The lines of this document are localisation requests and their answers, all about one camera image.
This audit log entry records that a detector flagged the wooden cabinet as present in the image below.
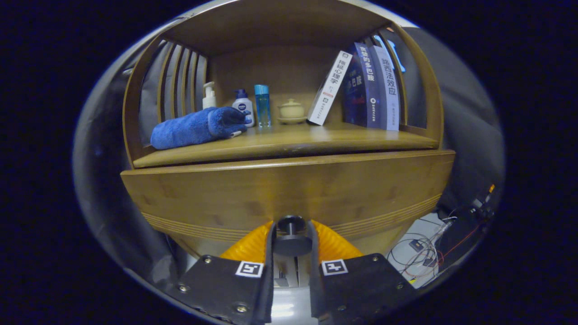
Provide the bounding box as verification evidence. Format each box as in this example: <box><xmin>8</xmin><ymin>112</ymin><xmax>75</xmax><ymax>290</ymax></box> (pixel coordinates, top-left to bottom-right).
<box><xmin>120</xmin><ymin>0</ymin><xmax>457</xmax><ymax>289</ymax></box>

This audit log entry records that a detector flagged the beige lidded tea cup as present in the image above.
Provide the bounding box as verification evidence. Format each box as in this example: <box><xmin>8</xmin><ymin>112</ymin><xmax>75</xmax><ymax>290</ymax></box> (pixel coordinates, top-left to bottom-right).
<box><xmin>277</xmin><ymin>98</ymin><xmax>308</xmax><ymax>125</ymax></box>

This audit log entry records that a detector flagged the tangle of floor cables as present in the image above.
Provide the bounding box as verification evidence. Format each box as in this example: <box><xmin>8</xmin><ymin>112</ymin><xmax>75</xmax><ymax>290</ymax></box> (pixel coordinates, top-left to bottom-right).
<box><xmin>388</xmin><ymin>212</ymin><xmax>457</xmax><ymax>280</ymax></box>

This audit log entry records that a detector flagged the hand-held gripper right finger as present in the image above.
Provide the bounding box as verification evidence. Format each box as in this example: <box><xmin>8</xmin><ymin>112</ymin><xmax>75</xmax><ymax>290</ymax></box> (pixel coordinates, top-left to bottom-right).
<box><xmin>307</xmin><ymin>220</ymin><xmax>418</xmax><ymax>325</ymax></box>

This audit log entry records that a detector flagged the wooden drawer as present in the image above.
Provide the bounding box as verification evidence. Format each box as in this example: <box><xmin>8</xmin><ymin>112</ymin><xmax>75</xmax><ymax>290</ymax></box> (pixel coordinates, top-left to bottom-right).
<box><xmin>120</xmin><ymin>150</ymin><xmax>457</xmax><ymax>258</ymax></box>

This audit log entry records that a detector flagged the black device with orange tab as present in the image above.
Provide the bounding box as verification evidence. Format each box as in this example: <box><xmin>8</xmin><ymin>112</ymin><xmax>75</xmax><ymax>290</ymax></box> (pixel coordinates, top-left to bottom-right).
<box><xmin>438</xmin><ymin>183</ymin><xmax>499</xmax><ymax>267</ymax></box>

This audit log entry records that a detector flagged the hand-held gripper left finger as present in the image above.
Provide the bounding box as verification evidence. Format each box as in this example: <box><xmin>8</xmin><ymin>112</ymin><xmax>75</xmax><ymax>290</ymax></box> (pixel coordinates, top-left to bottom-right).
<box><xmin>174</xmin><ymin>221</ymin><xmax>277</xmax><ymax>325</ymax></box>

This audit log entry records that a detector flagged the white bottle with blue cap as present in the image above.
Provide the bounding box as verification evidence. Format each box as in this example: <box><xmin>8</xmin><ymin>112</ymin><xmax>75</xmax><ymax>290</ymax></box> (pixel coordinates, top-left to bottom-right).
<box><xmin>232</xmin><ymin>89</ymin><xmax>255</xmax><ymax>128</ymax></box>

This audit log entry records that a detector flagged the pale grey book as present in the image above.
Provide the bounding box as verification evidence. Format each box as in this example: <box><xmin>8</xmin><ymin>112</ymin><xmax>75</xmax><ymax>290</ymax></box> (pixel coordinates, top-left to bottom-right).
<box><xmin>371</xmin><ymin>45</ymin><xmax>401</xmax><ymax>131</ymax></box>

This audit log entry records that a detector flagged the white pump bottle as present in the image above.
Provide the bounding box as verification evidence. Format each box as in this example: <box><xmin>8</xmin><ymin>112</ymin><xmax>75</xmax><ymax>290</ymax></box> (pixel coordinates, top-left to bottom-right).
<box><xmin>202</xmin><ymin>82</ymin><xmax>217</xmax><ymax>110</ymax></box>

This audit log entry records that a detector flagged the white book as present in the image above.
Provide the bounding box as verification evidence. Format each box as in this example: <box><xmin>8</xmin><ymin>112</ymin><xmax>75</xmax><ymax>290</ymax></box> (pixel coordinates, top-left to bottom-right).
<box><xmin>307</xmin><ymin>50</ymin><xmax>353</xmax><ymax>126</ymax></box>

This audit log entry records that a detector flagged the clear blue bottle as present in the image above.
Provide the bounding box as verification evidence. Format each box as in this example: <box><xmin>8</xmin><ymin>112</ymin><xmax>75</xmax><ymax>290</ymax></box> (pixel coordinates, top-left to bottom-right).
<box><xmin>254</xmin><ymin>84</ymin><xmax>271</xmax><ymax>128</ymax></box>

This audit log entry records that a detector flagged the wooden countertop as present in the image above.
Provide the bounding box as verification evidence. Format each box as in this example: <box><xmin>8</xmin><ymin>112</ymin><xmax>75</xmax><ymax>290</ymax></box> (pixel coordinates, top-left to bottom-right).
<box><xmin>132</xmin><ymin>122</ymin><xmax>439</xmax><ymax>168</ymax></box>

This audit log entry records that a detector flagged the dark blue book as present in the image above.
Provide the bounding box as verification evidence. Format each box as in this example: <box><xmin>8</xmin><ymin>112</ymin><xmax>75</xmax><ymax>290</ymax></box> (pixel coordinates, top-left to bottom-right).
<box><xmin>342</xmin><ymin>42</ymin><xmax>382</xmax><ymax>129</ymax></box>

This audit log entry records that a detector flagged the blue folded towel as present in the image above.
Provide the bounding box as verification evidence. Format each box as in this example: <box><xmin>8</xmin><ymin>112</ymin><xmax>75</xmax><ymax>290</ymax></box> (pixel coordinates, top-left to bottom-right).
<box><xmin>150</xmin><ymin>107</ymin><xmax>252</xmax><ymax>150</ymax></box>

